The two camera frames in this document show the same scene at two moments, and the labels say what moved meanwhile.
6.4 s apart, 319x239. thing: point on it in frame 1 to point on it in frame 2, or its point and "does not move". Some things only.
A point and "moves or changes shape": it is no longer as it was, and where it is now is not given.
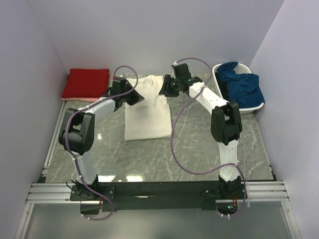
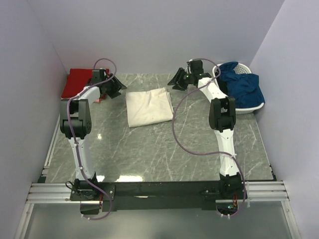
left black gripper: [136, 98] to [117, 86]
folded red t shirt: [86, 83] does not move
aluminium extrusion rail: [255, 191] does not move
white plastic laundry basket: [241, 68] does not move
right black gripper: [165, 89] to [180, 85]
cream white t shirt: [149, 118] moves or changes shape
